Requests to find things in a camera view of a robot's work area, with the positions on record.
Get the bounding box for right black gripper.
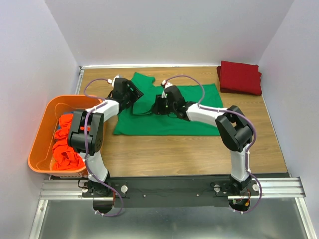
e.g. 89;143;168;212
150;95;175;116

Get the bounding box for green t shirt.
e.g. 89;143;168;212
113;72;220;136

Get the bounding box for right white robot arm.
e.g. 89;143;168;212
152;84;255;195

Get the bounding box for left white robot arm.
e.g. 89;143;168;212
67;76;144;197

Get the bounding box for blue t shirt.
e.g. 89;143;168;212
57;112;74;129

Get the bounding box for folded dark red t shirt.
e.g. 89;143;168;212
216;65;262;96

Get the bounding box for orange t shirt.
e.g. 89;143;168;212
52;126;84;171

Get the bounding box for orange plastic basket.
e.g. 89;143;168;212
28;95;101;177

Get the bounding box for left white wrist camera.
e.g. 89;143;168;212
107;75;121;87

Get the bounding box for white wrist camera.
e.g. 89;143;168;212
161;80;172;89
107;75;121;87

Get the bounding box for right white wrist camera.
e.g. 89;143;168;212
161;80;172;89

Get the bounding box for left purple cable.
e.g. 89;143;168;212
83;77;124;218

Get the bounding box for purple cable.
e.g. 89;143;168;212
83;77;124;218
161;74;263;215

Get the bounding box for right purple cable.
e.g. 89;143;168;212
161;74;263;215

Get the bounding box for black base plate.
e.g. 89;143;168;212
81;174;260;209

